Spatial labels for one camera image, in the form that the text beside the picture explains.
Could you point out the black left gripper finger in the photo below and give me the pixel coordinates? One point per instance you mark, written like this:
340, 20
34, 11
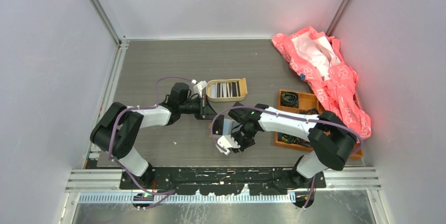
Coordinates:
205, 105
208, 113

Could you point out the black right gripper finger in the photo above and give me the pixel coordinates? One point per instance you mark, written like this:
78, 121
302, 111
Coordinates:
218, 125
242, 145

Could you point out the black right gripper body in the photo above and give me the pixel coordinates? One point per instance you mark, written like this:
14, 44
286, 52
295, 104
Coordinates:
246, 133

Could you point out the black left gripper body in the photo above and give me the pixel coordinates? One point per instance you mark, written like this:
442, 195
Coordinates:
192, 107

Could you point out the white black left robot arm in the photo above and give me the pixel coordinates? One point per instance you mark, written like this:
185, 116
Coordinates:
118, 128

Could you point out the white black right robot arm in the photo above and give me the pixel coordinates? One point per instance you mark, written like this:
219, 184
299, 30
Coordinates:
332, 141

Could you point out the beige oval card tray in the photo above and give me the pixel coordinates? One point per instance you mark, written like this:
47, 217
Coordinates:
243, 87

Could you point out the stack of cards in tray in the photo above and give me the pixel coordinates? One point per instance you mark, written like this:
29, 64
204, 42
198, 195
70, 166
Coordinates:
225, 90

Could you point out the dark rolled tie front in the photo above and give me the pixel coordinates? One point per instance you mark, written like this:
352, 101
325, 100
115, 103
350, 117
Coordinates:
289, 139

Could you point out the dark rolled tie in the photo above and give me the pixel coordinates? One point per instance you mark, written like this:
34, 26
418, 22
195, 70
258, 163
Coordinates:
289, 139
289, 99
312, 111

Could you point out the dark rolled tie rear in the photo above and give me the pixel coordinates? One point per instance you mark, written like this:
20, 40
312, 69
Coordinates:
289, 99

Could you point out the wooden compartment organizer box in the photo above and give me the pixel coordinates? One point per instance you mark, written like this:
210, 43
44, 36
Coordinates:
306, 101

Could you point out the dark rolled tie middle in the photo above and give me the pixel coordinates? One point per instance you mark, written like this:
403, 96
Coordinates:
312, 111

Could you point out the pink white garment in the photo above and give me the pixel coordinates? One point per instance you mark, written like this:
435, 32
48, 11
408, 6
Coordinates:
317, 59

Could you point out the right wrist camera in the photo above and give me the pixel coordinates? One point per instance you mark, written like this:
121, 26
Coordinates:
225, 144

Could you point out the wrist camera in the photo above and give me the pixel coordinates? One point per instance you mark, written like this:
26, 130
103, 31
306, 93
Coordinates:
225, 144
199, 87

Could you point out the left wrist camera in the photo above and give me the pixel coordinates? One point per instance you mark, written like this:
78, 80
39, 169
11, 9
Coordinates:
199, 87

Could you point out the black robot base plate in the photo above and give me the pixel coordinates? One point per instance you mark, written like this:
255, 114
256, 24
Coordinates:
260, 181

